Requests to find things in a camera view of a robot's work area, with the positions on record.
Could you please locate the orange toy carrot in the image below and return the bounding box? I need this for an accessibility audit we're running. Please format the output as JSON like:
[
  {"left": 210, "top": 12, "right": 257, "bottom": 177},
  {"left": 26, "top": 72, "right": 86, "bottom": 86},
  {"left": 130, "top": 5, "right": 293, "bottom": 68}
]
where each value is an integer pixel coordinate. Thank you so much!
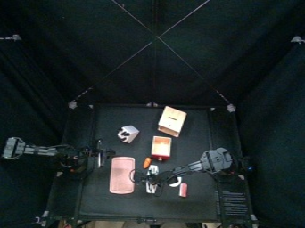
[{"left": 142, "top": 157, "right": 154, "bottom": 169}]

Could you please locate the red pink block toy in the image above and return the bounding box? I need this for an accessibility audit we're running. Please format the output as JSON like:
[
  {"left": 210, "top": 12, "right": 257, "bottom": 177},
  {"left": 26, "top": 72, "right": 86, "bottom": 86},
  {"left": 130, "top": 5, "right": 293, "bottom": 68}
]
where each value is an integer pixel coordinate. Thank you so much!
[{"left": 178, "top": 183, "right": 189, "bottom": 199}]

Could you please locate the white grey cube toy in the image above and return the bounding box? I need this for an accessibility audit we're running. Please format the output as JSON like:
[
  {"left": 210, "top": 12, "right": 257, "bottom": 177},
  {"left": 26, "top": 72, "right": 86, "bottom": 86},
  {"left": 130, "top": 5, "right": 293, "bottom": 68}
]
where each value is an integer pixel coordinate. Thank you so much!
[{"left": 117, "top": 125, "right": 141, "bottom": 144}]

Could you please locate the pink rectangular tray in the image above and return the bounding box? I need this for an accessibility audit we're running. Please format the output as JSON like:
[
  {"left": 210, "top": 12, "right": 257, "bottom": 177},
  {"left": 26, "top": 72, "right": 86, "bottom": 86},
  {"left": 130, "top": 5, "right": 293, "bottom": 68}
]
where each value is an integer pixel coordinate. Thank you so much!
[{"left": 109, "top": 156, "right": 137, "bottom": 195}]

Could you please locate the small red wooden open box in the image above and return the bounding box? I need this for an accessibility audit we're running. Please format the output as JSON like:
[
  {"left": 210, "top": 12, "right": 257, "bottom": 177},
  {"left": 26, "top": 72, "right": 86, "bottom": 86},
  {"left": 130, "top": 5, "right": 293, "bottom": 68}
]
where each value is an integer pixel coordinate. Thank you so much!
[{"left": 151, "top": 135, "right": 173, "bottom": 162}]

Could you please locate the grey table edge clamp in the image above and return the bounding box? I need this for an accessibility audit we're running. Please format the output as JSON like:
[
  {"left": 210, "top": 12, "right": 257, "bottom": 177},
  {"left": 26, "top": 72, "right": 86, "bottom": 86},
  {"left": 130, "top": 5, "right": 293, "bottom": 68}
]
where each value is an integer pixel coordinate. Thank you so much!
[{"left": 137, "top": 216, "right": 158, "bottom": 225}]

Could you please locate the white text label sticker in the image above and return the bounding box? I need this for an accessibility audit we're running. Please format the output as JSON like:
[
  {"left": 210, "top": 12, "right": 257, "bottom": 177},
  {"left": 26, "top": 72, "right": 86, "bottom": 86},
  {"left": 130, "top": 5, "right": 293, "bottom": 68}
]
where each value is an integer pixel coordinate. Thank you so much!
[{"left": 220, "top": 191, "right": 250, "bottom": 219}]

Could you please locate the grey table corner clamp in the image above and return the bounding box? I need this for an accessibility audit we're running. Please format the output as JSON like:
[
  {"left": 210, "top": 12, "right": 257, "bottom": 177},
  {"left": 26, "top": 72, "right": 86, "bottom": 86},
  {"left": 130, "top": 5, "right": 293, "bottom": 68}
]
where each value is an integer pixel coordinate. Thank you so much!
[
  {"left": 248, "top": 215, "right": 260, "bottom": 227},
  {"left": 35, "top": 210, "right": 51, "bottom": 227}
]

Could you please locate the thin diagonal brace wire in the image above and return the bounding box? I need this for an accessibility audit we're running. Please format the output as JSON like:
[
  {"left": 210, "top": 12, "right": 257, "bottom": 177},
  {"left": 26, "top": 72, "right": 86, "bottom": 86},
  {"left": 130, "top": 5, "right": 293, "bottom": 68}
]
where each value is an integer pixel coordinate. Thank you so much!
[
  {"left": 110, "top": 0, "right": 233, "bottom": 105},
  {"left": 72, "top": 0, "right": 213, "bottom": 102}
]

